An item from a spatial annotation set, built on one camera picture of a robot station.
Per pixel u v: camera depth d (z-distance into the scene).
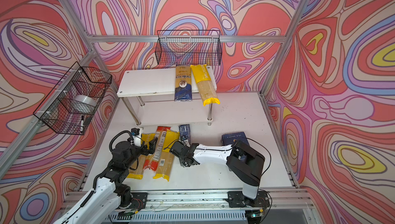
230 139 0.88
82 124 0.72
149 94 0.73
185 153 0.65
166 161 0.83
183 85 0.73
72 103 0.69
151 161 0.84
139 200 0.73
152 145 0.74
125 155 0.62
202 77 0.76
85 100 0.73
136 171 0.80
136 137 0.68
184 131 0.94
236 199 0.74
